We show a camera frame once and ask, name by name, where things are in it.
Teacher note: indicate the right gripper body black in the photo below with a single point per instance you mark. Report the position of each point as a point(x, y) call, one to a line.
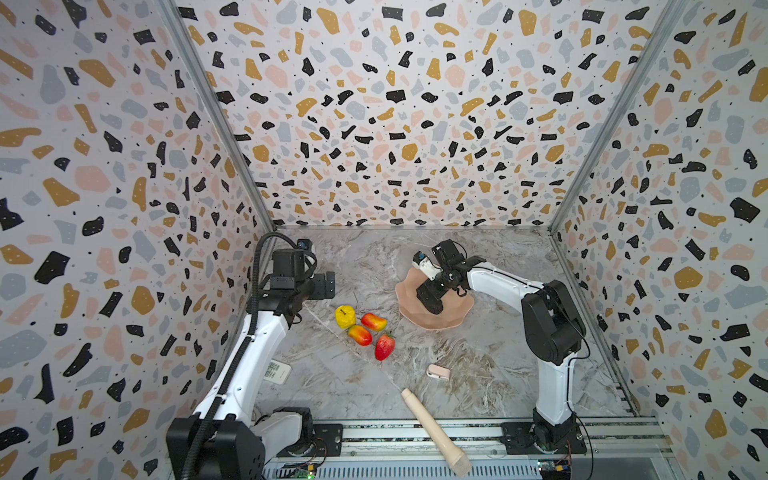
point(441, 282)

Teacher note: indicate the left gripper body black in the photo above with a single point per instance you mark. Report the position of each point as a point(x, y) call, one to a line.
point(311, 287)

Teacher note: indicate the yellow fake apple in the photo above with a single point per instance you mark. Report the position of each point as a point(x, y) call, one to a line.
point(345, 317)

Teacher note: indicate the red yellow fake mango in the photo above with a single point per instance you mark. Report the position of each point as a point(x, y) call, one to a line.
point(374, 322)
point(360, 335)

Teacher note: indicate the red fake strawberry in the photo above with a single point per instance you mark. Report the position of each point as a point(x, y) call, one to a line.
point(384, 348)

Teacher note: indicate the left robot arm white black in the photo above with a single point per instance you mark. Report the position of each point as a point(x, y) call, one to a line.
point(221, 439)

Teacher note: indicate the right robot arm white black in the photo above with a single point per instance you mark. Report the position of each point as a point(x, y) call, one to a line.
point(553, 332)

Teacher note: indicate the small pink clip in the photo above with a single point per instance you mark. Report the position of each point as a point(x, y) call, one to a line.
point(438, 372)

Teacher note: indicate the wooden pestle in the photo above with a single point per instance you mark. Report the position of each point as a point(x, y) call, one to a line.
point(455, 457)

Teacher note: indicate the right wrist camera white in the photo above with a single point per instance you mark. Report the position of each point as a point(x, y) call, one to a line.
point(424, 264)

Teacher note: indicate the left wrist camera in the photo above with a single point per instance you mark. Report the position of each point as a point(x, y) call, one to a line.
point(305, 244)

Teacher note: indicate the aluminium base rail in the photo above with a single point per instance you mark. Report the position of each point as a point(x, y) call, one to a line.
point(602, 448)

